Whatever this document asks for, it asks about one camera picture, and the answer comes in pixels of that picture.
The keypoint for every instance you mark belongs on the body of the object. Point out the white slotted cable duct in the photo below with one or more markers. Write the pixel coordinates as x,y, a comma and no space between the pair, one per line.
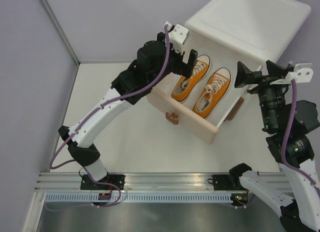
133,197

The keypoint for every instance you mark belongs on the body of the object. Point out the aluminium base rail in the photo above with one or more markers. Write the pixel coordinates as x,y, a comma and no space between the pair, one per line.
133,182

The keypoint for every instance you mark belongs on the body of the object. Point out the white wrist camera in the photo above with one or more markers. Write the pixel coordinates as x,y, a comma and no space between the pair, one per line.
300,72
178,35

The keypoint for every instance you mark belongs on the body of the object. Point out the orange sneaker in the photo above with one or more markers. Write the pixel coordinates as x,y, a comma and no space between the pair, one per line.
215,89
184,86

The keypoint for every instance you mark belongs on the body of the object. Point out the bear head drawer knob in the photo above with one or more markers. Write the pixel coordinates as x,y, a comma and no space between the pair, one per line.
172,118

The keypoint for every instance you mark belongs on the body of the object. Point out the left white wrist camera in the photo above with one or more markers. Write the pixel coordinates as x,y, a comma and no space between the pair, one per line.
178,35

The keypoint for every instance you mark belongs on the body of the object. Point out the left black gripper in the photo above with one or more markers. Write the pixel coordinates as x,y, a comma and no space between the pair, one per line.
184,69

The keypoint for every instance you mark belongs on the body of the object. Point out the aluminium corner frame post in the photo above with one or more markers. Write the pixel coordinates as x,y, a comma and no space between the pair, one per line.
59,30

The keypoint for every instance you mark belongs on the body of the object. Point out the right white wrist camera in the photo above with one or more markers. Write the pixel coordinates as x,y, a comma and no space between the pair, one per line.
300,72

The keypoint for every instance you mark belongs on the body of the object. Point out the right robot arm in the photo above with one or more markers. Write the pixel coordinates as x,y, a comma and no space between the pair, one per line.
287,121

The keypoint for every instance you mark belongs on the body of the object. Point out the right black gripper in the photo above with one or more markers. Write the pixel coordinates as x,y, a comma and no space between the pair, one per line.
244,75

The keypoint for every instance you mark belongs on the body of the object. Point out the white shoe cabinet body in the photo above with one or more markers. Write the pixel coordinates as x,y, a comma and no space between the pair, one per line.
250,31

